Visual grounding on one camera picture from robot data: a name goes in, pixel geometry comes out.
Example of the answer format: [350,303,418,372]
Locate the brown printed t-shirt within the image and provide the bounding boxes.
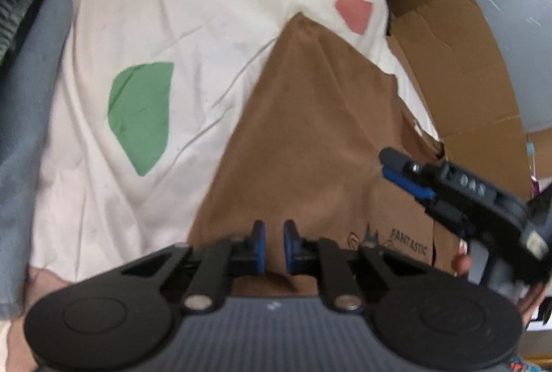
[187,12,471,299]

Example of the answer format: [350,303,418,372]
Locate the person's right hand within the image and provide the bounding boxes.
[451,251,548,327]

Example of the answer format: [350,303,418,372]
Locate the grey-blue jeans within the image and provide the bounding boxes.
[0,0,74,319]

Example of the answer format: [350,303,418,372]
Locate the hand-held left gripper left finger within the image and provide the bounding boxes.
[121,220,266,314]

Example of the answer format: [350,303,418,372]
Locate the blue cartoon print fabric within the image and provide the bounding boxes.
[509,355,544,372]

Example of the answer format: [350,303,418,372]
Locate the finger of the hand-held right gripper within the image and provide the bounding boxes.
[379,148,443,189]
[383,167,469,237]

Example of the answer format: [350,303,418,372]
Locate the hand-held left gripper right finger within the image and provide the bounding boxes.
[282,220,436,312]

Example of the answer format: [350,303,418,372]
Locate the cream bear print blanket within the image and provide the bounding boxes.
[0,0,441,372]

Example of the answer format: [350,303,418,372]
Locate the long folded cardboard sheet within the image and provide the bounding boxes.
[386,0,535,200]

